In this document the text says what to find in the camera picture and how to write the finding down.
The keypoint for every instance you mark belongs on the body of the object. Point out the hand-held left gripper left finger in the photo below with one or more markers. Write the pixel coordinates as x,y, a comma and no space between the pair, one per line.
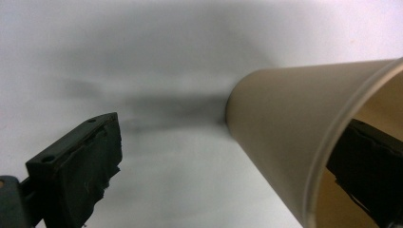
80,167

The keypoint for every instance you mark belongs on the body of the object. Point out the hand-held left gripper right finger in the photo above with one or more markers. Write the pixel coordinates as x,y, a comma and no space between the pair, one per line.
370,167

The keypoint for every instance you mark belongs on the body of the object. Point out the tan paper cup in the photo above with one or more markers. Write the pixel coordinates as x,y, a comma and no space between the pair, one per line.
278,126

